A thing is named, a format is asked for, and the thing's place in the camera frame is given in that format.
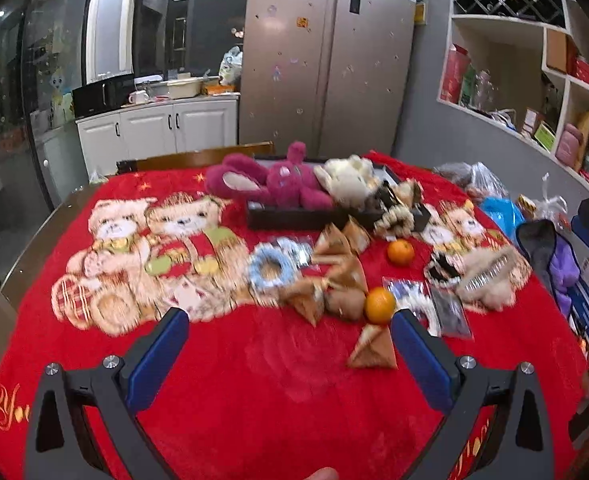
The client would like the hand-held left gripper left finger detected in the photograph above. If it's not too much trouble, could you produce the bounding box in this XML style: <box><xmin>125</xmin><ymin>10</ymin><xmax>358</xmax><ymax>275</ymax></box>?
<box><xmin>24</xmin><ymin>306</ymin><xmax>191</xmax><ymax>480</ymax></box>

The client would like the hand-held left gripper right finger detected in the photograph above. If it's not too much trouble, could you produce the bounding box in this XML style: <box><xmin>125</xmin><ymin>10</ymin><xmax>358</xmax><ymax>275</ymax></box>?
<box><xmin>391</xmin><ymin>308</ymin><xmax>557</xmax><ymax>480</ymax></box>

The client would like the brown oval fruit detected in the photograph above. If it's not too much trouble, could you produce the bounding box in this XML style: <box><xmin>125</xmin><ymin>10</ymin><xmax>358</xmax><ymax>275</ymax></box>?
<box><xmin>323</xmin><ymin>287</ymin><xmax>367</xmax><ymax>322</ymax></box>

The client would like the black rectangular box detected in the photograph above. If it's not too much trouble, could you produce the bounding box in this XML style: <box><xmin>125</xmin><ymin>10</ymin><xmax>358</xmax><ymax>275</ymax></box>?
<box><xmin>246</xmin><ymin>157</ymin><xmax>432</xmax><ymax>233</ymax></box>

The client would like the wooden desktop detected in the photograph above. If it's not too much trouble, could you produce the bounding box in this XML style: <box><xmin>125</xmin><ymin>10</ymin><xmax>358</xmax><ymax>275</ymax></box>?
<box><xmin>0</xmin><ymin>180</ymin><xmax>110</xmax><ymax>461</ymax></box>

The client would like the person's left hand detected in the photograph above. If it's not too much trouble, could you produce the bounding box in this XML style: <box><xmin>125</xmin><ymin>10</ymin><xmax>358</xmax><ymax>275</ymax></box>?
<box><xmin>294</xmin><ymin>466</ymin><xmax>340</xmax><ymax>480</ymax></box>

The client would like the gold triangular snack packet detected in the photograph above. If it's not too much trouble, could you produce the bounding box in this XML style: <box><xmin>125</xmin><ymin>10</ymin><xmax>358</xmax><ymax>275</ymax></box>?
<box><xmin>311</xmin><ymin>224</ymin><xmax>352</xmax><ymax>266</ymax></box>
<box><xmin>394</xmin><ymin>180</ymin><xmax>425</xmax><ymax>208</ymax></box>
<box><xmin>319</xmin><ymin>255</ymin><xmax>370</xmax><ymax>296</ymax></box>
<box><xmin>341</xmin><ymin>215</ymin><xmax>375</xmax><ymax>256</ymax></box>
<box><xmin>282</xmin><ymin>280</ymin><xmax>327</xmax><ymax>328</ymax></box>
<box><xmin>348</xmin><ymin>324</ymin><xmax>399</xmax><ymax>372</ymax></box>

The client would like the clear plastic bag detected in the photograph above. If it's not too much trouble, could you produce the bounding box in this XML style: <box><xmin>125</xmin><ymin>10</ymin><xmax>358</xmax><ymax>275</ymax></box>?
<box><xmin>519</xmin><ymin>172</ymin><xmax>572</xmax><ymax>226</ymax></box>

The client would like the clear packet with dark accessory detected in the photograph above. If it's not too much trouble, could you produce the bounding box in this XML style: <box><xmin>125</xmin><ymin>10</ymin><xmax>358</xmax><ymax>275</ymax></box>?
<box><xmin>429</xmin><ymin>285</ymin><xmax>474</xmax><ymax>338</ymax></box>

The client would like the dark pouch with purple lining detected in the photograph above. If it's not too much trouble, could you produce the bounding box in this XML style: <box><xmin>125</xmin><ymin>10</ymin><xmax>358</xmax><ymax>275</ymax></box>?
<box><xmin>515</xmin><ymin>219</ymin><xmax>587</xmax><ymax>318</ymax></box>

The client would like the orange mandarin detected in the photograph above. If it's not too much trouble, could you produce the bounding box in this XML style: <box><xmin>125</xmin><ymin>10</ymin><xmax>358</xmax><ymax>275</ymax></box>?
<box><xmin>387</xmin><ymin>239</ymin><xmax>416</xmax><ymax>267</ymax></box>
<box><xmin>364</xmin><ymin>287</ymin><xmax>397</xmax><ymax>325</ymax></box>

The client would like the clear packet with blue accessory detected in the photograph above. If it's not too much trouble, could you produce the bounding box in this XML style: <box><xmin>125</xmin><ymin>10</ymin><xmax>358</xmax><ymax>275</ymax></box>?
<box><xmin>381</xmin><ymin>277</ymin><xmax>432</xmax><ymax>321</ymax></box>

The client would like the pink knitted cloth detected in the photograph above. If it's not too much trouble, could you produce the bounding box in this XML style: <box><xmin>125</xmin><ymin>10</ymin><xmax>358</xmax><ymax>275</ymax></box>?
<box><xmin>557</xmin><ymin>122</ymin><xmax>584</xmax><ymax>167</ymax></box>

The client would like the black and white scrunchie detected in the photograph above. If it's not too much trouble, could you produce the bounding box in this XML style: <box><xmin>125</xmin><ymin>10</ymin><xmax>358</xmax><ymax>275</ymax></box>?
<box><xmin>423</xmin><ymin>252</ymin><xmax>462</xmax><ymax>288</ymax></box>

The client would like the green card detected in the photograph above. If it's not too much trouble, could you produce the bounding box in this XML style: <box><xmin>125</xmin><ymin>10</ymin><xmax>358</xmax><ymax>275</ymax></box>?
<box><xmin>533</xmin><ymin>122</ymin><xmax>557</xmax><ymax>150</ymax></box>

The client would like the blue plastic bag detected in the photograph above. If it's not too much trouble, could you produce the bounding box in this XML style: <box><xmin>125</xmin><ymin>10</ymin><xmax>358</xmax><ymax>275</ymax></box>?
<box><xmin>479</xmin><ymin>196</ymin><xmax>525</xmax><ymax>241</ymax></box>

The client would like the beige furry hair claw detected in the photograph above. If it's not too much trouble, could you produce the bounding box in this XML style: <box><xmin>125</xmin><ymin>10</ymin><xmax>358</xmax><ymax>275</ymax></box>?
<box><xmin>454</xmin><ymin>247</ymin><xmax>532</xmax><ymax>311</ymax></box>

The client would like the red printed bear blanket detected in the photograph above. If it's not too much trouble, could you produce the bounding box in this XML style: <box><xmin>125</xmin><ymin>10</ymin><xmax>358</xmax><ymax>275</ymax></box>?
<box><xmin>0</xmin><ymin>150</ymin><xmax>589</xmax><ymax>480</ymax></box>

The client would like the clear bag with dark contents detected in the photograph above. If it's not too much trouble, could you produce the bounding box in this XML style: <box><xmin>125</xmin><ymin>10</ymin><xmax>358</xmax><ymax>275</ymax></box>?
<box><xmin>434</xmin><ymin>161</ymin><xmax>510</xmax><ymax>201</ymax></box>

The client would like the cream scrunchie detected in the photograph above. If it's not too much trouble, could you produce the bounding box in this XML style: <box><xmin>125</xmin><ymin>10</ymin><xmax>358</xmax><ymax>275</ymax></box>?
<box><xmin>373</xmin><ymin>202</ymin><xmax>416</xmax><ymax>240</ymax></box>

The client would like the blue scrunchie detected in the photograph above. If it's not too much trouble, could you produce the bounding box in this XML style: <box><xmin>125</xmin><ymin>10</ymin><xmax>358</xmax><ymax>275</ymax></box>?
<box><xmin>244</xmin><ymin>242</ymin><xmax>300</xmax><ymax>291</ymax></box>

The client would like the dark brown scrunchie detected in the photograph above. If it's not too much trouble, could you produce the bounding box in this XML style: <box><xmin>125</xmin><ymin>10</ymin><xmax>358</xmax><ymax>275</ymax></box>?
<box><xmin>361</xmin><ymin>185</ymin><xmax>400</xmax><ymax>216</ymax></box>

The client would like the glass jar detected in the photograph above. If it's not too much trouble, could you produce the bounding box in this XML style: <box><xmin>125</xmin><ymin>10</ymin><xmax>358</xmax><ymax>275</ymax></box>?
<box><xmin>474</xmin><ymin>70</ymin><xmax>500</xmax><ymax>111</ymax></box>

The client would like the brown cardboard box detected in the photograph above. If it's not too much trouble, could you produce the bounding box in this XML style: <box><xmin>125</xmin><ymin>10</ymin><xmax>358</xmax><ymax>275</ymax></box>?
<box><xmin>545</xmin><ymin>29</ymin><xmax>570</xmax><ymax>73</ymax></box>

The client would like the green box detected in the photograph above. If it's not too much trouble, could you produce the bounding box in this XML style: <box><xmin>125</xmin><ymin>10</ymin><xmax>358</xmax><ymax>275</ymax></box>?
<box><xmin>461</xmin><ymin>62</ymin><xmax>477</xmax><ymax>108</ymax></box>

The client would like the cream plush toy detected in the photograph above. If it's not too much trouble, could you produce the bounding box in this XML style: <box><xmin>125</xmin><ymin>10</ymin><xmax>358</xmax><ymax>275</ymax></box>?
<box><xmin>314</xmin><ymin>156</ymin><xmax>377</xmax><ymax>208</ymax></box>

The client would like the tall red box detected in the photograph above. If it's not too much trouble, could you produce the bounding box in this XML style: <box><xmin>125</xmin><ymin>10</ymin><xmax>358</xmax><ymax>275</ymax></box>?
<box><xmin>440</xmin><ymin>44</ymin><xmax>471</xmax><ymax>105</ymax></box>

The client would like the pink plush bunny toy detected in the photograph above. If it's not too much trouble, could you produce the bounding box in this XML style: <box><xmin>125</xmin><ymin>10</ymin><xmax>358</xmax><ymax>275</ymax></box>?
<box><xmin>203</xmin><ymin>141</ymin><xmax>335</xmax><ymax>210</ymax></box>

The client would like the white kitchen cabinet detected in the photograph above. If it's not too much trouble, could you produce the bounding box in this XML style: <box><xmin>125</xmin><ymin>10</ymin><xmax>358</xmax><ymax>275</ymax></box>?
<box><xmin>76</xmin><ymin>92</ymin><xmax>240</xmax><ymax>176</ymax></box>

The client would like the glass door with stickers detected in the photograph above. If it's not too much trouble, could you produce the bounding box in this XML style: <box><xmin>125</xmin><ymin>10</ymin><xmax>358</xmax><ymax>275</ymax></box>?
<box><xmin>0</xmin><ymin>0</ymin><xmax>98</xmax><ymax>281</ymax></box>

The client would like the black microwave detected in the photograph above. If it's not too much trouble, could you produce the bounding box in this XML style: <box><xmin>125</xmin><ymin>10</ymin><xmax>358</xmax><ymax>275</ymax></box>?
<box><xmin>72</xmin><ymin>74</ymin><xmax>135</xmax><ymax>117</ymax></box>

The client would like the white basin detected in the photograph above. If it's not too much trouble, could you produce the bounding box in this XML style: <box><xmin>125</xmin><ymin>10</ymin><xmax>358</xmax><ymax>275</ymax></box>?
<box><xmin>149</xmin><ymin>77</ymin><xmax>205</xmax><ymax>100</ymax></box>

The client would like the white plastic bag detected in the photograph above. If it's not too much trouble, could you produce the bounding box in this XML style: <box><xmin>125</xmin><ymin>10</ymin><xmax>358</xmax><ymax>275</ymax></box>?
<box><xmin>218</xmin><ymin>46</ymin><xmax>244</xmax><ymax>86</ymax></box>

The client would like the beige double-door fridge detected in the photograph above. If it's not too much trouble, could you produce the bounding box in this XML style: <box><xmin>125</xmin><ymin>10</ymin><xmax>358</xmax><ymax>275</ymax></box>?
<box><xmin>238</xmin><ymin>0</ymin><xmax>417</xmax><ymax>158</ymax></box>

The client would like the clear packet of hair ties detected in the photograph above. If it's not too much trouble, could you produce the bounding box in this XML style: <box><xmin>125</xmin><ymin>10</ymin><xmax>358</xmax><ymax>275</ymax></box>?
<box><xmin>274</xmin><ymin>237</ymin><xmax>320</xmax><ymax>268</ymax></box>

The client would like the white wall shelf unit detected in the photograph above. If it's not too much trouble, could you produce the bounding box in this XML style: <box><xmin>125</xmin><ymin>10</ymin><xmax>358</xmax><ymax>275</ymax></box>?
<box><xmin>437</xmin><ymin>0</ymin><xmax>589</xmax><ymax>206</ymax></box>

